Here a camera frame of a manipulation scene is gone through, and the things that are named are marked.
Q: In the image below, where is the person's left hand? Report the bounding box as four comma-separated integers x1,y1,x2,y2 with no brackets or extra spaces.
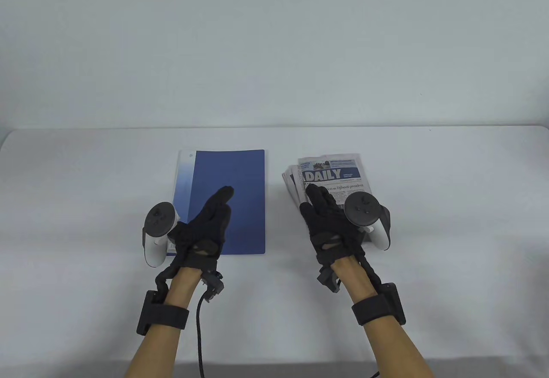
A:
168,186,235,271

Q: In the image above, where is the person's right hand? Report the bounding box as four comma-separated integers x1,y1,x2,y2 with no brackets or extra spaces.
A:
299,184,365,266

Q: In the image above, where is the blue folder with clear sleeves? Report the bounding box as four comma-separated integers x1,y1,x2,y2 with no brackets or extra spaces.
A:
170,150,266,255

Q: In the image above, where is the person's left forearm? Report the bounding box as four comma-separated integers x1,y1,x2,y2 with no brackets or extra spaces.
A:
124,266,203,378

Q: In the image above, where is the person's right forearm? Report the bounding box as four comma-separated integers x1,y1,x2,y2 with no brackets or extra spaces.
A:
332,256,434,378

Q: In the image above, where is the white and black right controller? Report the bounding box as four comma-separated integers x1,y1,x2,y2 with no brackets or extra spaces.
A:
344,192,392,251

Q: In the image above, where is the white and black controller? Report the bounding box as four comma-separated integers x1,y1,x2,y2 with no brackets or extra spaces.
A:
344,192,392,251
142,202,179,268

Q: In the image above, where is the white and black left controller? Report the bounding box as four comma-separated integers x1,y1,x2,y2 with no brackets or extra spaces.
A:
142,202,179,268

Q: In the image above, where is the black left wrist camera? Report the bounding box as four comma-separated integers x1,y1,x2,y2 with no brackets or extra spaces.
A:
199,270,225,304

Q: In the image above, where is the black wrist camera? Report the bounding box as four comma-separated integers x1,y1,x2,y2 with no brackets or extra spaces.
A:
317,266,342,294
199,270,225,304

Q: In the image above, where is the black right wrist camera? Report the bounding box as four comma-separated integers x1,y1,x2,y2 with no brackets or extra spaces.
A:
317,266,342,294

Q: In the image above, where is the black braided left glove cable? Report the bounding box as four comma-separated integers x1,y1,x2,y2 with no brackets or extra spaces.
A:
155,263,177,304

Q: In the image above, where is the black braided glove cable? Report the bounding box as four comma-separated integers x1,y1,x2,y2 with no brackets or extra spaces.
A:
155,263,177,304
357,256,385,289

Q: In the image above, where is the black braided right glove cable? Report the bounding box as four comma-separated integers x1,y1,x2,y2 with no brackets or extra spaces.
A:
357,256,385,289

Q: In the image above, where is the black left wrist strap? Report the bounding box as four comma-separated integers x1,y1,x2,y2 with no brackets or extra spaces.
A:
137,290,190,336

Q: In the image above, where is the black wrist strap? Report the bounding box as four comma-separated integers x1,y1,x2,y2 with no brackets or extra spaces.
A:
351,283,406,326
137,290,190,336

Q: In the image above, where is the black right wrist strap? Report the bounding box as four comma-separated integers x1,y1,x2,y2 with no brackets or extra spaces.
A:
351,283,406,326

